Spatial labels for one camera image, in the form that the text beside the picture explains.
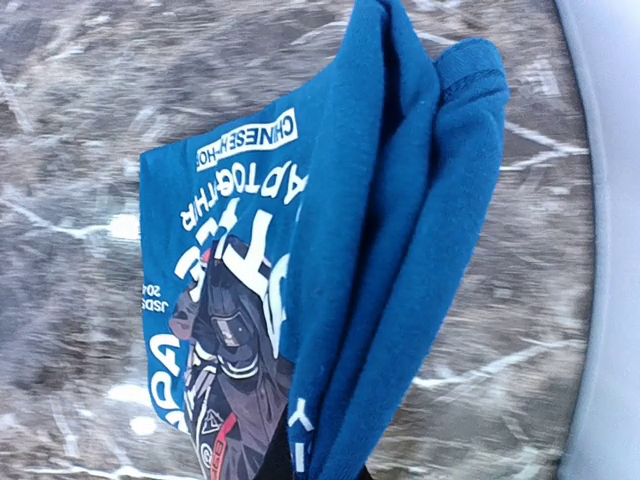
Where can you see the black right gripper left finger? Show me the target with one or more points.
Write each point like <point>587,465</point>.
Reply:
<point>277,463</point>

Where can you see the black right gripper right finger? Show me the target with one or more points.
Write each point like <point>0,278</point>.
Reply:
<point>364,474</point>

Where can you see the blue printed t-shirt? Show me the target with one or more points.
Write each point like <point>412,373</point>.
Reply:
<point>299,263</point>

